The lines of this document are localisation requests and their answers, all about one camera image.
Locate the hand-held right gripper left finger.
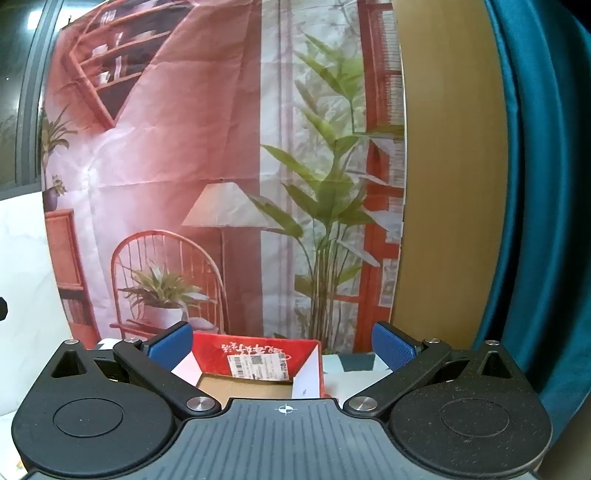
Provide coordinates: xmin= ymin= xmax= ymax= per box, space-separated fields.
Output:
xmin=46 ymin=322 xmax=221 ymax=418

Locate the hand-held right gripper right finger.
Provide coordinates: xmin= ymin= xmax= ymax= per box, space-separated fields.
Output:
xmin=344 ymin=322 xmax=525 ymax=418

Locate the red strawberry print box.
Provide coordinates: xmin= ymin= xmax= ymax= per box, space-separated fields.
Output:
xmin=171 ymin=332 xmax=340 ymax=401

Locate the white printed tablecloth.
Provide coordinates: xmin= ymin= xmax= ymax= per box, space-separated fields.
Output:
xmin=95 ymin=339 xmax=393 ymax=402

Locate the yellow wooden panel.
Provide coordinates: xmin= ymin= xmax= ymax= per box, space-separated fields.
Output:
xmin=392 ymin=0 xmax=514 ymax=356

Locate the printed room scene backdrop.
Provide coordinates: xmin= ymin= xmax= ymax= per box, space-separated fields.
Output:
xmin=41 ymin=0 xmax=407 ymax=356

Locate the teal curtain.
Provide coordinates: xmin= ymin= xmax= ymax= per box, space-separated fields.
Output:
xmin=475 ymin=0 xmax=591 ymax=480

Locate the dark framed window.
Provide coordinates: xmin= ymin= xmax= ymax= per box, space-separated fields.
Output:
xmin=0 ymin=0 xmax=65 ymax=190

